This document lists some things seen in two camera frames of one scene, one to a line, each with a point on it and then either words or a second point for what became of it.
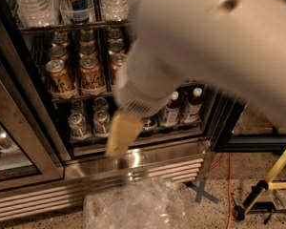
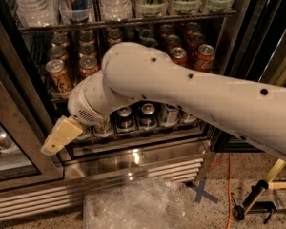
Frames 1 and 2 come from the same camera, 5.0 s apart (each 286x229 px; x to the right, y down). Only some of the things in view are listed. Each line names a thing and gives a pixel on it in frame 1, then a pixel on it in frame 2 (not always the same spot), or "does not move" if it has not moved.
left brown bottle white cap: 171,113 does not move
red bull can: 75,2 does not move
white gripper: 142,106 -> 78,106
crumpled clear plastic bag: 150,203 does not move
